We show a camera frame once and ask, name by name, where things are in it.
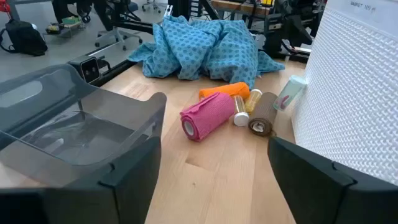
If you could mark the white plastic basket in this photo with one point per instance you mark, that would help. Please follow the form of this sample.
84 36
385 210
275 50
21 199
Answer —
351 93

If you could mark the silver metal bracket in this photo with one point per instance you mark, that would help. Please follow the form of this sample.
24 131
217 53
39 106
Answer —
168 10

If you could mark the grey translucent plastic bin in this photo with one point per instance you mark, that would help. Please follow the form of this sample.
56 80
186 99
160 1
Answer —
62 124

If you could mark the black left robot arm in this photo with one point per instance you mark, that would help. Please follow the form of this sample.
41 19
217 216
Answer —
275 34

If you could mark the orange bandage roll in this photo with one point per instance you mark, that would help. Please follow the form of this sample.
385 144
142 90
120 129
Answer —
227 89

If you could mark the pink bandage roll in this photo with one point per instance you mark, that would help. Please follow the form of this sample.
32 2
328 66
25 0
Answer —
208 115

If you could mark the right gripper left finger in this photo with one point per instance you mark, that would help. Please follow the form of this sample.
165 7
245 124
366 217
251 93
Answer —
93 205

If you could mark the blue patterned hospital gown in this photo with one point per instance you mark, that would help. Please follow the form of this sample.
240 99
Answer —
202 49

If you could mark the brown bandage roll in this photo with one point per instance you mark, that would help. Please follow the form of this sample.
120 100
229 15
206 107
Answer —
264 115

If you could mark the grey office chair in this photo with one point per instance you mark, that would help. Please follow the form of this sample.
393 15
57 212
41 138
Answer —
116 31

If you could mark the black backpack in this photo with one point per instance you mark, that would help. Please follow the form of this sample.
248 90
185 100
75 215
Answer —
26 39

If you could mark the low stool with items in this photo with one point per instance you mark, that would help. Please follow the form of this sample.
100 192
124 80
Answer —
63 26

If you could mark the person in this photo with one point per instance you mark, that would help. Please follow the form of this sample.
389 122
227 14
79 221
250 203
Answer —
70 7

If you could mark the amber pill bottle white cap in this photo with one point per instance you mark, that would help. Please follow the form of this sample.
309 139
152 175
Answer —
240 112
253 99

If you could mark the black depth camera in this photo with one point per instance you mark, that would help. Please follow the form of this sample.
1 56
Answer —
88 68

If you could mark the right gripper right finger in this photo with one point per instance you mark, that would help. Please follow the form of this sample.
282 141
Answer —
326 196

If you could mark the wooden workbench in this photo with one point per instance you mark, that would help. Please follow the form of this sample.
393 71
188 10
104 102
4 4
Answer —
239 6

